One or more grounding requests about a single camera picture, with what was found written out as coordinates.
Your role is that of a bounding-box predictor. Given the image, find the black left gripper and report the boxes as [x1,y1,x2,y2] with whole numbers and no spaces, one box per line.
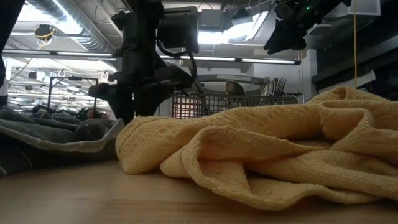
[88,0,195,126]

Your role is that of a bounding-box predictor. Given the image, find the yellow terry cloth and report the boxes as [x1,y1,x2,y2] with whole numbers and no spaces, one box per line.
[115,85,398,212]

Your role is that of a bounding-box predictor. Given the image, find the long ceiling light strip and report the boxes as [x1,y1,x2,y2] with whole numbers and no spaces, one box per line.
[2,48,302,66]

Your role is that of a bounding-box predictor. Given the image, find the person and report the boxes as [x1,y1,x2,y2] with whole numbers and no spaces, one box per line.
[76,107,108,121]

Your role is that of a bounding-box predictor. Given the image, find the black overhead rack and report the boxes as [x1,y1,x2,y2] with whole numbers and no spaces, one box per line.
[312,37,398,94]

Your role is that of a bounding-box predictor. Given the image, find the grey ceiling box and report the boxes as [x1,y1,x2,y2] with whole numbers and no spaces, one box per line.
[199,8,225,32]

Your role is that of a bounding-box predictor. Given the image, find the grey mesh cutlery basket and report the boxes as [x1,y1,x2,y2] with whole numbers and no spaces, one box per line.
[172,73,299,120]

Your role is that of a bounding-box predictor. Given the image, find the white ceiling box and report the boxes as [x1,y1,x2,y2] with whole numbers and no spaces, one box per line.
[348,0,382,16]

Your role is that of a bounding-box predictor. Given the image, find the grey checked cloth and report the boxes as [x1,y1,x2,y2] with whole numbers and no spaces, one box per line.
[0,105,126,177]

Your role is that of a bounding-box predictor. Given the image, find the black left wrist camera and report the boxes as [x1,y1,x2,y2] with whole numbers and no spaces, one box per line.
[156,6,200,54]

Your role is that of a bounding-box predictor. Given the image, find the black background frame stand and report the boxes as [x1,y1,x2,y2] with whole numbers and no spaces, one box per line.
[46,76,100,114]

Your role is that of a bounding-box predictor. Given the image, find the black ceiling cable reel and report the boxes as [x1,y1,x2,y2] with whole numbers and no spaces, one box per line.
[33,23,57,42]

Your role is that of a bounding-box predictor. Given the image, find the black and white post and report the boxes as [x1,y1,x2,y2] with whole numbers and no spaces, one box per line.
[0,58,9,108]

